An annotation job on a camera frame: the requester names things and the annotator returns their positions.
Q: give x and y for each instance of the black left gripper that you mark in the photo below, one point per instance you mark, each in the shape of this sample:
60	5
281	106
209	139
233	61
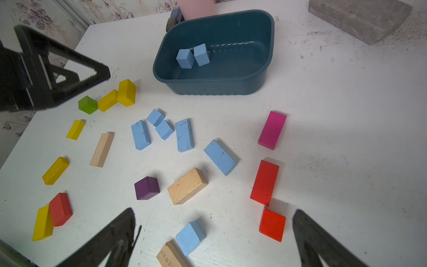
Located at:
29	81

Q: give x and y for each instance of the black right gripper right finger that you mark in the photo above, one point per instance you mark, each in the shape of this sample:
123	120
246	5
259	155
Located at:
314	243

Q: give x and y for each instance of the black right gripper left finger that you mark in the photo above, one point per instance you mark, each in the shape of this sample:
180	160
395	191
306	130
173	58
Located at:
116	242

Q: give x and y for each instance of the blue cube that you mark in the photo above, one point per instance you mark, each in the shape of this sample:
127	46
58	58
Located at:
155	117
164	130
201	54
190	237
185	58

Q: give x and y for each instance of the blue long block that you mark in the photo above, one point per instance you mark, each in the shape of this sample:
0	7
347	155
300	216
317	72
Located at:
140	135
220	157
184	135

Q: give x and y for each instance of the red square block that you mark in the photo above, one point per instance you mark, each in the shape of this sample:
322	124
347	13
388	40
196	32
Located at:
272	225

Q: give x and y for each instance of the green cube block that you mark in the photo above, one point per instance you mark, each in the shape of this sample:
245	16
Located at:
88	105

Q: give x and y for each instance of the red block front left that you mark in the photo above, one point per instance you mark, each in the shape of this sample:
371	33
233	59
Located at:
60	209

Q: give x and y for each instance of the yellow block front left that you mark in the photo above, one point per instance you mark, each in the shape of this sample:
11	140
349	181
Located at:
44	224

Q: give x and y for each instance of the red long block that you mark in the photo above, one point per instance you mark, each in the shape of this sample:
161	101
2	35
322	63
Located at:
264	183

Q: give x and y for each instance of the small yellow block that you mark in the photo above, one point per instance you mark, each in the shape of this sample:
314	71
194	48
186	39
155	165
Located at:
76	129

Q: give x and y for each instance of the yellow block slanted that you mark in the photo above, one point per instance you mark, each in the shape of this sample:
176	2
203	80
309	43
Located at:
108	101

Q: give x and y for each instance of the stamped wood long block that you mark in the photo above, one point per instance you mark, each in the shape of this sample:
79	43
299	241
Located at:
169	256

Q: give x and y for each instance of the purple cube block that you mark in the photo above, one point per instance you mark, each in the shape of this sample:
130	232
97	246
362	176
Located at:
146	188

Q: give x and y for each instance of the yellow block upright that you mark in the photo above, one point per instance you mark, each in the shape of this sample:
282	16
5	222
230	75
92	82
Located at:
126	93

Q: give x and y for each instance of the yellow long block left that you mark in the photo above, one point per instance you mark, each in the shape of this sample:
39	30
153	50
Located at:
55	171

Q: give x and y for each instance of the pale wood long block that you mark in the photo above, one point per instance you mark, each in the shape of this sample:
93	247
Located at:
102	149

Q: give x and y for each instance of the magenta block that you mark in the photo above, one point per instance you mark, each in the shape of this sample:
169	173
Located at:
272	129

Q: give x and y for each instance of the tan wood block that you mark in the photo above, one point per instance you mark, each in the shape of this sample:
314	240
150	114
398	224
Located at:
187	186

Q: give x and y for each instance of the pink pen cup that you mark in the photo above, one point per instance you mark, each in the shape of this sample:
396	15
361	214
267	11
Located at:
193	9

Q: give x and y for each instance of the teal plastic bin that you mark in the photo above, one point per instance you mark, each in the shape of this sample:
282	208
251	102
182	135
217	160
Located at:
240	47

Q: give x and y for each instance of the grey stone brick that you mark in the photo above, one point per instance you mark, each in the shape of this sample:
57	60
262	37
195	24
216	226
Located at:
369	21

